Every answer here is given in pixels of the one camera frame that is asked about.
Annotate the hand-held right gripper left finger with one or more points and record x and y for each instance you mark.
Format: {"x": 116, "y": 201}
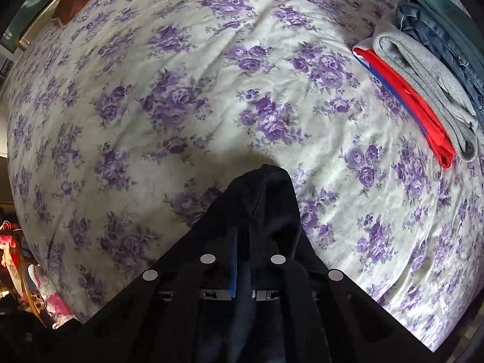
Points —
{"x": 232, "y": 268}

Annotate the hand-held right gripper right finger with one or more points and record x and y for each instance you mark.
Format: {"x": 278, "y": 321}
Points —
{"x": 295, "y": 283}

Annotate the navy blue pants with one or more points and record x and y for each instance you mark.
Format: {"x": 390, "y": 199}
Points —
{"x": 264, "y": 204}

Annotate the folded red pants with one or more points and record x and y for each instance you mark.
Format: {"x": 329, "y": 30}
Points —
{"x": 416, "y": 106}

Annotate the purple floral bed sheet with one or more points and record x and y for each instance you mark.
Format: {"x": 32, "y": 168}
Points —
{"x": 189, "y": 102}

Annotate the pink cloth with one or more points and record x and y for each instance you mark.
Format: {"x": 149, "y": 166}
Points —
{"x": 53, "y": 302}

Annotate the folded blue jeans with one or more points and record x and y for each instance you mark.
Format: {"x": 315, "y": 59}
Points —
{"x": 446, "y": 45}

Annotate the brown padded cushion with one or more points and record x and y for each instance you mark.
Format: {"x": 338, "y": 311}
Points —
{"x": 72, "y": 7}

